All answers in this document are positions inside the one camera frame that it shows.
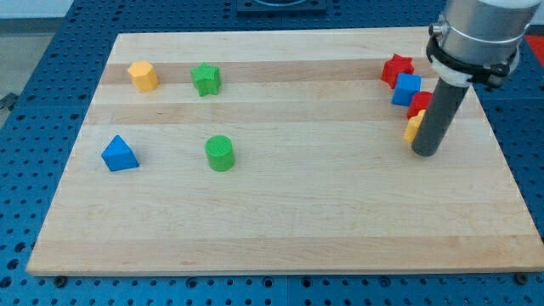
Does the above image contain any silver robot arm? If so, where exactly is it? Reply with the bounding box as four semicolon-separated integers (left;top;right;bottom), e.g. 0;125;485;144
427;0;542;88

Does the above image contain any yellow heart block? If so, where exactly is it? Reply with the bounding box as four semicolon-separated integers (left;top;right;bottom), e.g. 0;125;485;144
404;110;426;143

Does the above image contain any green cylinder block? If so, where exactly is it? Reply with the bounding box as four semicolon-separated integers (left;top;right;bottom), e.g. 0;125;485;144
205;135;235;172

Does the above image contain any wooden board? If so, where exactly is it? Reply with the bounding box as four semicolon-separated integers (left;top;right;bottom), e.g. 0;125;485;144
26;27;543;276

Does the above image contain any green star block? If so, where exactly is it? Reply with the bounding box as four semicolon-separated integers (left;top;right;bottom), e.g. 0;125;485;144
190;62;222;97

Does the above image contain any yellow hexagon block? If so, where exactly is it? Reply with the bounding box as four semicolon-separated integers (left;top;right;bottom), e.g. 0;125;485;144
127;61;159;93

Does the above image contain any blue cube block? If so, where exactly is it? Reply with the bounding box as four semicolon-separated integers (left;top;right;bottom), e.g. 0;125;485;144
392;73;422;106

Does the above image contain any red star block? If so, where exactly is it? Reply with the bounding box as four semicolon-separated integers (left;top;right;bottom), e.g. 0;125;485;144
381;54;415;89

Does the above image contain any blue triangle block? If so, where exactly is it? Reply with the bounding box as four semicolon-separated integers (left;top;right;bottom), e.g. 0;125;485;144
101;135;139;172

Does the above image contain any red round block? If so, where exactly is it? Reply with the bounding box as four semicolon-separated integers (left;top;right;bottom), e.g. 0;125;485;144
406;91;433;119

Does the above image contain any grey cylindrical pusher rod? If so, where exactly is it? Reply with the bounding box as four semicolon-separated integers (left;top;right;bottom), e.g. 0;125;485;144
411;78;468;156

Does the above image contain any black cable clamp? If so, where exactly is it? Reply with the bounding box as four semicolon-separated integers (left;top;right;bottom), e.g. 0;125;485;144
426;37;520;88

